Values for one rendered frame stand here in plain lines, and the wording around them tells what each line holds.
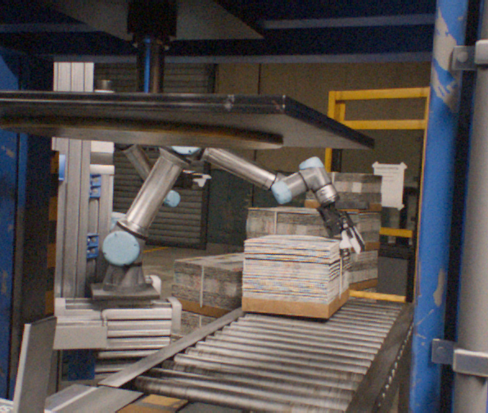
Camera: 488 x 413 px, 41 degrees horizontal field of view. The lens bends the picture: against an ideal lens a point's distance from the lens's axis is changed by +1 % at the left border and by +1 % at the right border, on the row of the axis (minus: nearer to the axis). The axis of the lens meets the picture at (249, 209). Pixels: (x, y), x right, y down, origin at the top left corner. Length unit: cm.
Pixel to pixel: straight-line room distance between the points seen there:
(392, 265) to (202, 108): 394
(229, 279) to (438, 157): 242
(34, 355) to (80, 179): 200
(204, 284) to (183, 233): 768
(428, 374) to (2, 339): 106
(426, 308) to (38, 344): 27
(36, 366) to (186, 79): 1028
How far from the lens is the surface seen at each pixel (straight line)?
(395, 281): 448
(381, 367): 164
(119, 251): 214
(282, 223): 335
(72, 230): 245
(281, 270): 207
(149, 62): 91
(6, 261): 139
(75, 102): 65
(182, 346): 170
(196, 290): 298
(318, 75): 1007
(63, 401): 135
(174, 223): 1067
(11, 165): 137
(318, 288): 205
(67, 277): 247
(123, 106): 62
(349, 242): 215
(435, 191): 47
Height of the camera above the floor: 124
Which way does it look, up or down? 3 degrees down
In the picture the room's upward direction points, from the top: 3 degrees clockwise
